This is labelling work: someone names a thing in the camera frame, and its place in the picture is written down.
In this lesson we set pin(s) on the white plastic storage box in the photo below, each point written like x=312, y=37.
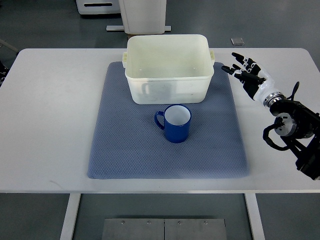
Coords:
x=168, y=69

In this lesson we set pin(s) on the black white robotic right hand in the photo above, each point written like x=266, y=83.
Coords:
x=253, y=78

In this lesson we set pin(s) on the blue enamel mug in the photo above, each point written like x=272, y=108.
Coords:
x=175, y=121

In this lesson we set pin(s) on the dark object at left edge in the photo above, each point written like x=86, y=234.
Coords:
x=3, y=73

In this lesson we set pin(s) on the white left table leg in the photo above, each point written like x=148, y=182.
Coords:
x=70, y=217

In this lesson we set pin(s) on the white table leg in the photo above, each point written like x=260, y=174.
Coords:
x=254, y=217
x=70, y=217

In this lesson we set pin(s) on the blue textured table mat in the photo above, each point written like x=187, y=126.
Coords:
x=127, y=143

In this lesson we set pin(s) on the white cabinet with slot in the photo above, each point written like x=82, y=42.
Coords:
x=97, y=7

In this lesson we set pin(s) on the white right table leg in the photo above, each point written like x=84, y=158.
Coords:
x=254, y=217

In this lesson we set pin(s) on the small grey floor plate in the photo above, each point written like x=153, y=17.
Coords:
x=237, y=41

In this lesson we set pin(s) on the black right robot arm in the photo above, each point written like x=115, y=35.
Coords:
x=295, y=128

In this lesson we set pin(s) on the white pedestal column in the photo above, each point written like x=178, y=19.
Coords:
x=143, y=17

